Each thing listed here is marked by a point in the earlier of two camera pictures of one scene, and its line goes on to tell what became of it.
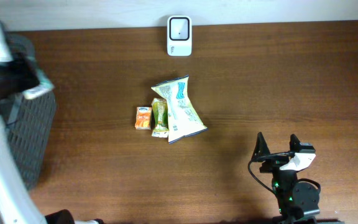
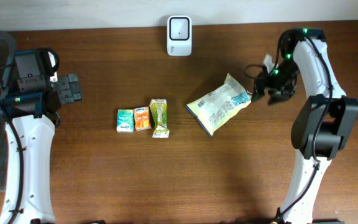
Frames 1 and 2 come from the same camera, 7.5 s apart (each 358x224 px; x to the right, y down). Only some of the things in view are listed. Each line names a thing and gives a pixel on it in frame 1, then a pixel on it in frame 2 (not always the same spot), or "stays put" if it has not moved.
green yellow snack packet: (160, 114) stays put
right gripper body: (273, 165) → (279, 78)
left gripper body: (7, 78) → (69, 91)
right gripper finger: (294, 143) → (276, 96)
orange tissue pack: (143, 118) stays put
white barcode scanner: (179, 35) stays put
